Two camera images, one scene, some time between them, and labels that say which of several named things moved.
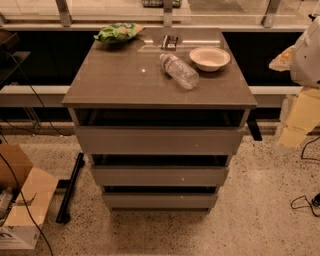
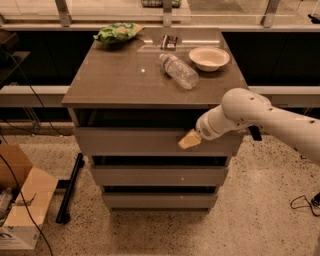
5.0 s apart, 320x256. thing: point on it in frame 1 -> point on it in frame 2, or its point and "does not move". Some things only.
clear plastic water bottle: (179, 71) does not move
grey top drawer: (158, 139) does not move
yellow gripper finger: (303, 118) -> (192, 138)
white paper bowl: (209, 59) does not move
